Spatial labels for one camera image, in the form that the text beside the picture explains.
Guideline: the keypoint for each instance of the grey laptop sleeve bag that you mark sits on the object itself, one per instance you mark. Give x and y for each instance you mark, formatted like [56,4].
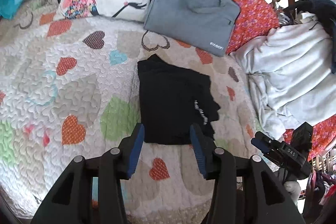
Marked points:
[205,24]

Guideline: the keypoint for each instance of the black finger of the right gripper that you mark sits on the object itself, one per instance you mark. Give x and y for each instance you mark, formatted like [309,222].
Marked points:
[263,144]
[274,144]

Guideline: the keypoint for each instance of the light grey blanket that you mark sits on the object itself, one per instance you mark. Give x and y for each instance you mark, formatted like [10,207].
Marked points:
[289,76]

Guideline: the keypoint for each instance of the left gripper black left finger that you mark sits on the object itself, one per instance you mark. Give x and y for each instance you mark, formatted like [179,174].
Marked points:
[89,190]

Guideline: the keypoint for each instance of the red floral pillow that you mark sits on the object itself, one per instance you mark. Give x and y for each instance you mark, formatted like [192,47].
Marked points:
[256,18]

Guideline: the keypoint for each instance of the heart pattern quilt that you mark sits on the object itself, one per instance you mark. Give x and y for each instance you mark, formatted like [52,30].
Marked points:
[70,87]

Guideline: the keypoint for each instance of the black pants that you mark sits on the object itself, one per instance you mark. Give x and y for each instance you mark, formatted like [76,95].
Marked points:
[172,99]

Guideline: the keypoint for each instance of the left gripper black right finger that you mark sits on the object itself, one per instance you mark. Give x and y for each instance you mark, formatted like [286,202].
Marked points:
[245,190]

